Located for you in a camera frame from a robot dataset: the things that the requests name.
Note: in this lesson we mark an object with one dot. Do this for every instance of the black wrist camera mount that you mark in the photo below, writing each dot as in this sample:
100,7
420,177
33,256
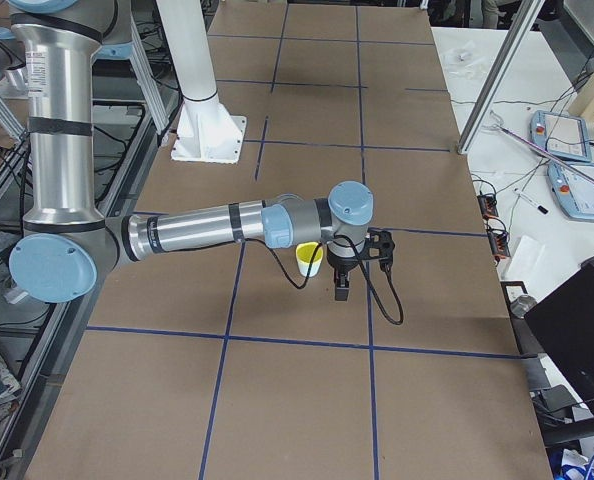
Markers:
380,247

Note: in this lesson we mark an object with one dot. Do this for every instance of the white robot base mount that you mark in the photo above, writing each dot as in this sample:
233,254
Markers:
206,131

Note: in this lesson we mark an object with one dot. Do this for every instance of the aluminium frame post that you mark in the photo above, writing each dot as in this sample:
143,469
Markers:
522,23

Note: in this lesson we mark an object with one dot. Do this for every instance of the yellow cup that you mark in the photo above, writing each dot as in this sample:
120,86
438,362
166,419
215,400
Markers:
309,252

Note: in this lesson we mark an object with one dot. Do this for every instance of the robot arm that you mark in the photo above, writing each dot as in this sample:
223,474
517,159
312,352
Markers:
68,245

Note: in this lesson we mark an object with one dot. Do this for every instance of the orange black connector board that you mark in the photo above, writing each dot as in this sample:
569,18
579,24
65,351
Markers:
496,230

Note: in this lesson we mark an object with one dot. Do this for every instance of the clear plastic bag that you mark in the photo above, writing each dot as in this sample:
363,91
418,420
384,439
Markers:
466,61

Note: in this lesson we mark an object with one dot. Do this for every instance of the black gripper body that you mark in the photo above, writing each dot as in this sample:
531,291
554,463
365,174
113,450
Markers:
340,263

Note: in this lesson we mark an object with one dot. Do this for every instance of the metal reacher grabber tool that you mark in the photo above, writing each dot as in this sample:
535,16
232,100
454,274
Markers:
498,125

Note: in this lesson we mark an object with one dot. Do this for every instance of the far blue teach pendant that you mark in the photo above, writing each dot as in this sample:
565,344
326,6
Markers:
561,135

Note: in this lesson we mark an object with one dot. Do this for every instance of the black monitor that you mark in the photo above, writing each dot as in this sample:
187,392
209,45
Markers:
563,325

